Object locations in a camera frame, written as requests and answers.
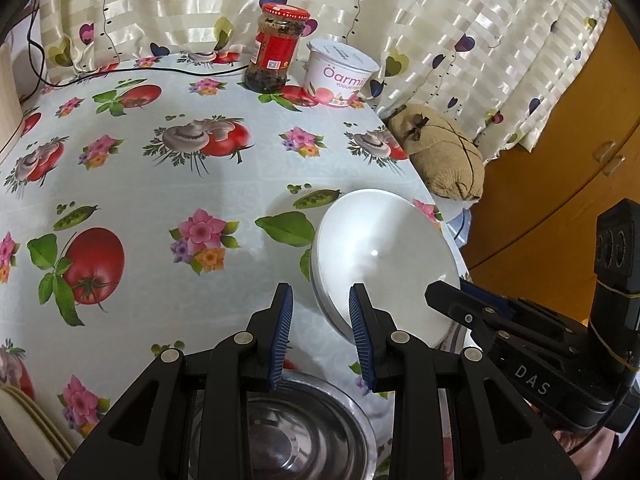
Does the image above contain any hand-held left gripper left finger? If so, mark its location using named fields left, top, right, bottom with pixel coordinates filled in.
left=57, top=282, right=293, bottom=480

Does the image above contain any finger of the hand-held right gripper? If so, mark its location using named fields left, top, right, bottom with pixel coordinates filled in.
left=425, top=280, right=531, bottom=356
left=459, top=279, right=583, bottom=341

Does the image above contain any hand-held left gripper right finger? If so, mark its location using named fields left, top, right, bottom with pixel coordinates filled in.
left=348, top=282, right=561, bottom=480

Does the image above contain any white bowl with blue stripes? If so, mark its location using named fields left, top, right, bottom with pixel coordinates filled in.
left=312, top=189, right=462, bottom=346
left=309, top=240, right=443, bottom=352

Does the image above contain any stainless steel bowl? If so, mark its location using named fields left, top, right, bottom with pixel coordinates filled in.
left=187, top=367, right=377, bottom=480

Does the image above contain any person's right hand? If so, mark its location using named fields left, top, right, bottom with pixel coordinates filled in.
left=532, top=405, right=613, bottom=461

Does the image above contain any burlap pouch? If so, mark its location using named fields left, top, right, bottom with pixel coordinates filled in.
left=387, top=105, right=486, bottom=201

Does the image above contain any floral fruit print tablecloth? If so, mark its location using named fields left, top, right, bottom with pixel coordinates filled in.
left=0, top=52, right=471, bottom=480

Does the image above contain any white yogurt cup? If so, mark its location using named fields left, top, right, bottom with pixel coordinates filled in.
left=303, top=39, right=381, bottom=109

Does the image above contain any glass jar with red lid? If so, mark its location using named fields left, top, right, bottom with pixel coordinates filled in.
left=244, top=3, right=311, bottom=94

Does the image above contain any cream curtain with heart print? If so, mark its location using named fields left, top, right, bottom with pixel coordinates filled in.
left=0, top=0, right=616, bottom=161

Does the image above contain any black power cable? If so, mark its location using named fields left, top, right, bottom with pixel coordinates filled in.
left=0, top=0, right=251, bottom=156

